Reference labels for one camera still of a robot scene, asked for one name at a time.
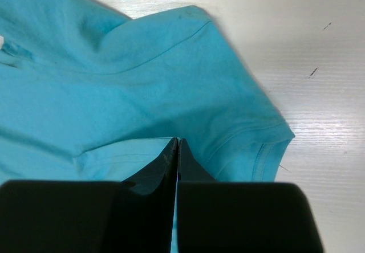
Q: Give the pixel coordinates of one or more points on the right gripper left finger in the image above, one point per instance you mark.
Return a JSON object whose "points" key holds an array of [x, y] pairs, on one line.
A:
{"points": [[134, 215]]}

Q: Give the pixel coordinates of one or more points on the cyan t shirt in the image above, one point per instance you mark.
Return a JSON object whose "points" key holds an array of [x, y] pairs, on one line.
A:
{"points": [[90, 94]]}

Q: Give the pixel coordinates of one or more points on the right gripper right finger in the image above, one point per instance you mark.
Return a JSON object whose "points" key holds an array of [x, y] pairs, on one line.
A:
{"points": [[215, 216]]}

